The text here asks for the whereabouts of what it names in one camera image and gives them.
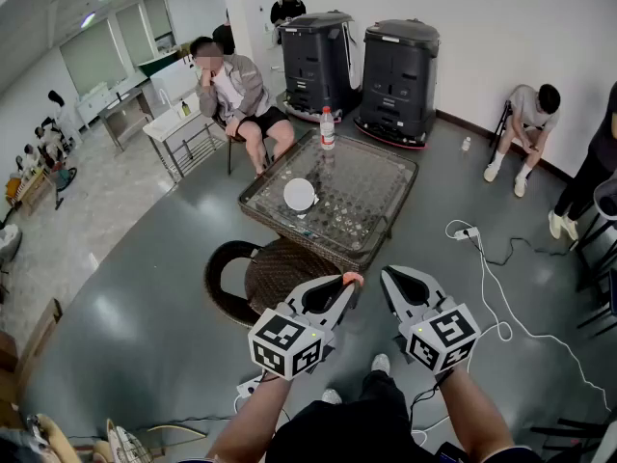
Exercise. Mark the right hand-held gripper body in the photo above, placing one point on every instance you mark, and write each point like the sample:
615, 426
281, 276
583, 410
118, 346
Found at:
443, 338

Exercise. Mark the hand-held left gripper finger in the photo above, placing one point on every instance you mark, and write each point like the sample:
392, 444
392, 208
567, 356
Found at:
348, 307
313, 285

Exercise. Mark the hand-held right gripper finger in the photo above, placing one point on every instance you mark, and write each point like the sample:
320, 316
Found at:
391, 302
426, 281

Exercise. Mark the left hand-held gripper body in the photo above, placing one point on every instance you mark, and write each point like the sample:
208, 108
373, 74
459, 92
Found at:
284, 343

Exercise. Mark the white round plate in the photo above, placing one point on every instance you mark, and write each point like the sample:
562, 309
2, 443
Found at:
299, 195

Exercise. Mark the person's left forearm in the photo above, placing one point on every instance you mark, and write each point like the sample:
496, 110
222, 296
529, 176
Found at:
250, 417

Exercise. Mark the person's right forearm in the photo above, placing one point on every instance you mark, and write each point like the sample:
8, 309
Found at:
474, 413

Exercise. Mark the dark wicker chair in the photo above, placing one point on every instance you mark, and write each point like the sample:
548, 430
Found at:
284, 273

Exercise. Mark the person's right shoe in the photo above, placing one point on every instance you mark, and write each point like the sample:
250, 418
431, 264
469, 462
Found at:
381, 363

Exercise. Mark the person's shoe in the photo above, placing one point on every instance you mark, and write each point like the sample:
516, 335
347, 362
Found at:
331, 396
381, 363

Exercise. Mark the person's left shoe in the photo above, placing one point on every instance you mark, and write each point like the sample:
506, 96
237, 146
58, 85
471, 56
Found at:
331, 396

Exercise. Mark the wicker glass-top table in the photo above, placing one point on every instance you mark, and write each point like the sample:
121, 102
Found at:
347, 196

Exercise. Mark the person's black clothing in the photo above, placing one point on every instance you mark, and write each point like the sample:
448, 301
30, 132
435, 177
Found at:
347, 427

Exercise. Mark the small clear plastic bottle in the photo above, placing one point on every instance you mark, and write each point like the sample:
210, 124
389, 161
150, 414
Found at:
465, 144

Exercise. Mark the clear red-capped water bottle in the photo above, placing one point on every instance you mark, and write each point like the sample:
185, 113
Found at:
327, 130

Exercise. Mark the black metal chair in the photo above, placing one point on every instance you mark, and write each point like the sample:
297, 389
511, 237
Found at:
230, 147

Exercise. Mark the black metal stool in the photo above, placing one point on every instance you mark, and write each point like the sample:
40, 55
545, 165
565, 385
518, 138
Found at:
595, 258

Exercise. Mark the black folding chair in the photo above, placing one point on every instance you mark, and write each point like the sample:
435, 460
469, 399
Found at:
501, 128

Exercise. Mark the black mobile robot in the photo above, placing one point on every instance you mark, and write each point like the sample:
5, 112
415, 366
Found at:
397, 85
318, 65

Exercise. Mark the white sink stand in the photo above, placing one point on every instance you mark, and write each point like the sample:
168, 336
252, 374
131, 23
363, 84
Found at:
173, 123

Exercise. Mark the green bottle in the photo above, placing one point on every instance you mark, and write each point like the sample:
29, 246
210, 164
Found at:
185, 109

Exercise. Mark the wooden plank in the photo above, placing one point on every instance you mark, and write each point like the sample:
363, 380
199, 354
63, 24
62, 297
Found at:
41, 335

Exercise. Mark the white box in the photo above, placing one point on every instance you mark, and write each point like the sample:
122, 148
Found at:
176, 77

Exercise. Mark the cluttered wooden shelf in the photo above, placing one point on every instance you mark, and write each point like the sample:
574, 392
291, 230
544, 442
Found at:
48, 439

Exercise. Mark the metal table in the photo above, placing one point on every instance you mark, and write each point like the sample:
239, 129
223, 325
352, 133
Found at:
123, 114

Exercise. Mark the green bathtub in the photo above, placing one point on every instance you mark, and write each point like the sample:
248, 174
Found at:
156, 63

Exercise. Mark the white cabinet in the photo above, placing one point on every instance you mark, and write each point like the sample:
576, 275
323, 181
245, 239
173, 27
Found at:
94, 101

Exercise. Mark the white beanbag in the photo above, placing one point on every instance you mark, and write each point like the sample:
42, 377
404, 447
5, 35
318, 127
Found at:
9, 244

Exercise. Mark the small wooden table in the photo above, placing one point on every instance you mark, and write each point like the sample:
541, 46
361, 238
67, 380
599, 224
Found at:
31, 191

